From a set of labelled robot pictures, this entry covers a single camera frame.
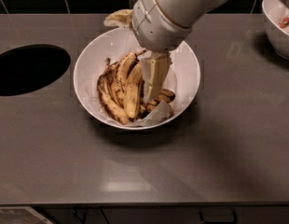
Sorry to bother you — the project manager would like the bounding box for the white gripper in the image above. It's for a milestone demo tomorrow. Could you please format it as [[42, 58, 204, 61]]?
[[103, 0, 191, 103]]

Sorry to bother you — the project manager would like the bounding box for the spotted yellow banana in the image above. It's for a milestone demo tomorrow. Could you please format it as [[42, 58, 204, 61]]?
[[113, 50, 145, 105], [123, 63, 143, 119]]

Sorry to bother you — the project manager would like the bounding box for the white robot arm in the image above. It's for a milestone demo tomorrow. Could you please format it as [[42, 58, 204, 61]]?
[[104, 0, 228, 102]]

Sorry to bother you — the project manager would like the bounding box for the white paper bowl liner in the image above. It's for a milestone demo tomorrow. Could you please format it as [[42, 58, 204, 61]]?
[[85, 30, 175, 129]]

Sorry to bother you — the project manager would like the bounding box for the large white bowl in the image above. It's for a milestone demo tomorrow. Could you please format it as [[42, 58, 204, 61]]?
[[74, 29, 200, 130]]

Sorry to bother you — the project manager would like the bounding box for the right lower spotted banana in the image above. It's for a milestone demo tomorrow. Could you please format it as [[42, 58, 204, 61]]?
[[145, 89, 175, 112]]

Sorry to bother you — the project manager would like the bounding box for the left brown spotted banana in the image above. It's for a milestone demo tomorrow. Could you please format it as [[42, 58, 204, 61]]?
[[97, 75, 130, 125]]

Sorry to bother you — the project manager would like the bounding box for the black round counter hole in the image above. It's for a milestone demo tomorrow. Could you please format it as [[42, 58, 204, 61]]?
[[0, 44, 71, 96]]

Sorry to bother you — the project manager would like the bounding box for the paper sheet lower left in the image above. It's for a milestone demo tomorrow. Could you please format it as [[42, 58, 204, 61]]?
[[0, 207, 55, 224]]

